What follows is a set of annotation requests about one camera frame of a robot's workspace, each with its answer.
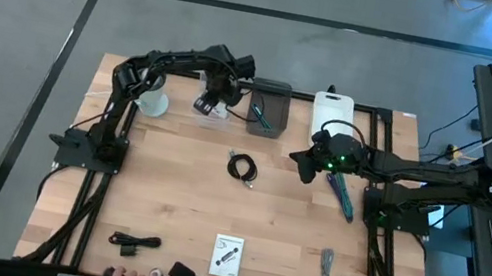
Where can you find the white paper sheet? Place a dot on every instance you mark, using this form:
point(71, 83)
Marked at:
point(438, 217)

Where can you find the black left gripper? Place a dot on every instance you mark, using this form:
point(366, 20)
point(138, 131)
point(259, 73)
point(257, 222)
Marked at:
point(225, 83)

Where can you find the dark grey plastic bin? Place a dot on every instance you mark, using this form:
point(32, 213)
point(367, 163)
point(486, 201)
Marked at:
point(279, 108)

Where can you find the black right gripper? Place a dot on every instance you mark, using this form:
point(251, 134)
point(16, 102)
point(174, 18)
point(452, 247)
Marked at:
point(339, 154)

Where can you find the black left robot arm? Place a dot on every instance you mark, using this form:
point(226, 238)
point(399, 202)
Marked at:
point(126, 81)

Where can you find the white plastic bin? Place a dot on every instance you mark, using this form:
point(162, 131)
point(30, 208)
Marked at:
point(332, 110)

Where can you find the black aluminium table frame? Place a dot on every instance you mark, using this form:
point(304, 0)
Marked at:
point(85, 191)

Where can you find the large white acer box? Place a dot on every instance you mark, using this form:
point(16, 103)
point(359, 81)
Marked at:
point(226, 256)

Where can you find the clear plastic bin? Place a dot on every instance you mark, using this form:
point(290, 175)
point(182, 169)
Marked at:
point(218, 122)

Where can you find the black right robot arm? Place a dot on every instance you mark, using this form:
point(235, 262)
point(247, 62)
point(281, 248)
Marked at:
point(432, 176)

